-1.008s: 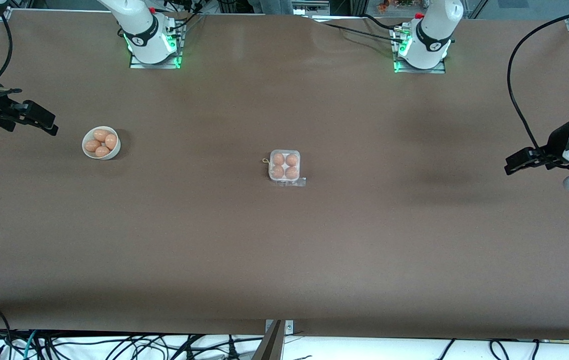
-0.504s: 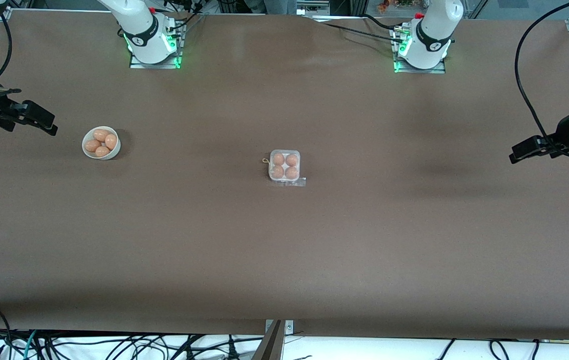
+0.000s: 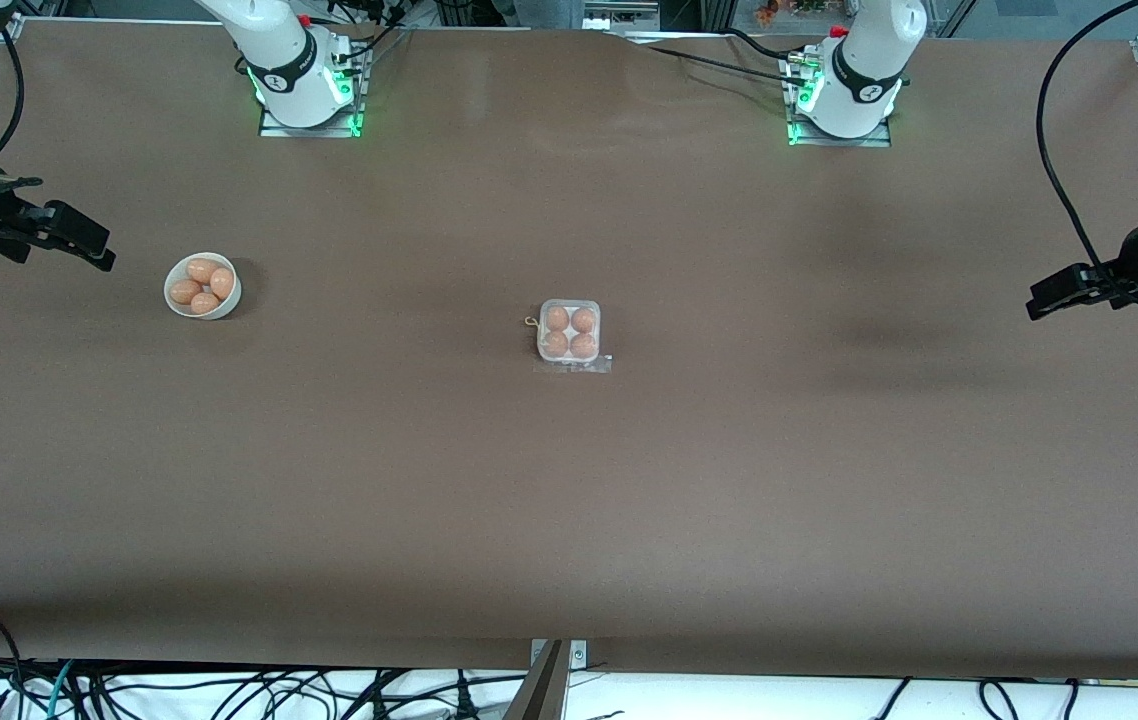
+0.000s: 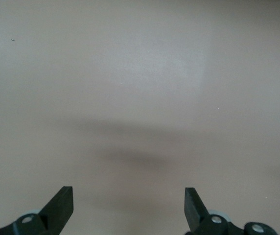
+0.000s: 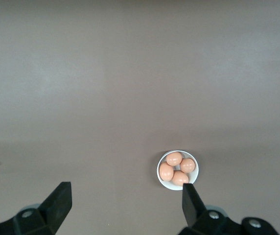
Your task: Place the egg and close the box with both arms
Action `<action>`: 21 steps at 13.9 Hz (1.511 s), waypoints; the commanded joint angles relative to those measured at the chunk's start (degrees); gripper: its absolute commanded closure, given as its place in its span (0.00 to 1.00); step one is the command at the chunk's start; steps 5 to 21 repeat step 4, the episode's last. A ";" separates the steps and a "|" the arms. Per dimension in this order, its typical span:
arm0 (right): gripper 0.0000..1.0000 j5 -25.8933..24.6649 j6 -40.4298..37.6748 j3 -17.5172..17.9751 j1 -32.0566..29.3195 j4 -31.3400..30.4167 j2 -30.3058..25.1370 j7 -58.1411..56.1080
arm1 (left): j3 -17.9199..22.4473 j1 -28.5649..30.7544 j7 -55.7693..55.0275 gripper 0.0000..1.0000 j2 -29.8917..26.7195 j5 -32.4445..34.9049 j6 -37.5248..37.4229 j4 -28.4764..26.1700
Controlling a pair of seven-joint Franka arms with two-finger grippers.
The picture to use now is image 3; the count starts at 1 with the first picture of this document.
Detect teal cable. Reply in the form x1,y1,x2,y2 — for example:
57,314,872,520
47,660,78,720

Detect person legs blue jeans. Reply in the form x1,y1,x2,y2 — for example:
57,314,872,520
504,0,585,29

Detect small metal bracket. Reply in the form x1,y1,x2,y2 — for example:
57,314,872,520
531,640,588,669

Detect white round bowl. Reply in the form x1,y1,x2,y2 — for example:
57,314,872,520
164,252,243,321

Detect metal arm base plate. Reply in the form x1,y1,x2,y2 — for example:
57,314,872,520
259,50,370,139
785,55,893,149

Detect clear plastic egg box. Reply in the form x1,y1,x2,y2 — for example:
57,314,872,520
526,298,603,365

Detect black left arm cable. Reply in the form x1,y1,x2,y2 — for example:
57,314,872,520
1035,0,1138,293

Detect dark metal pole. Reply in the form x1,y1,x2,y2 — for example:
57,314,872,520
504,640,570,720

